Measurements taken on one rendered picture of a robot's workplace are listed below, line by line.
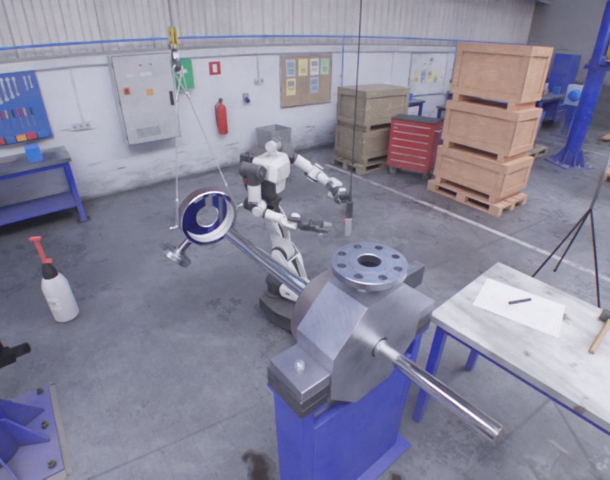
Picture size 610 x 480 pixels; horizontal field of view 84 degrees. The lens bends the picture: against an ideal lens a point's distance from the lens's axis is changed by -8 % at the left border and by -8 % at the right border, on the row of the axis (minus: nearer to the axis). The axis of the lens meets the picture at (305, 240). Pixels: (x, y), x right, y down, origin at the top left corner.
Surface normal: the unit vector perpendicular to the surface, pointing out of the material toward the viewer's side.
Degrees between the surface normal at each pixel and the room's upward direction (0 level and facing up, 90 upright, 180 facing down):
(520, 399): 0
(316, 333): 45
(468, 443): 0
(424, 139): 90
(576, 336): 0
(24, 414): 90
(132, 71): 90
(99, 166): 90
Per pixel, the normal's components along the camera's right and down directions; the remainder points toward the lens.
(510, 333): 0.00, -0.87
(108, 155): 0.61, 0.40
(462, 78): -0.79, 0.30
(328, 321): -0.55, -0.40
